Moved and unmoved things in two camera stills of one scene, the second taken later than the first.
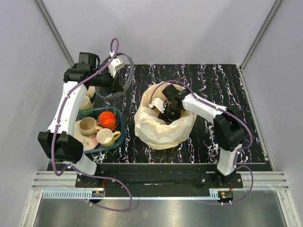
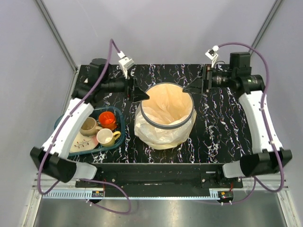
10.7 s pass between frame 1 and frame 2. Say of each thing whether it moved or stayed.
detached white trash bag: stayed
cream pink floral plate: stayed
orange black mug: stayed
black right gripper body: moved
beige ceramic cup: stayed
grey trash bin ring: moved
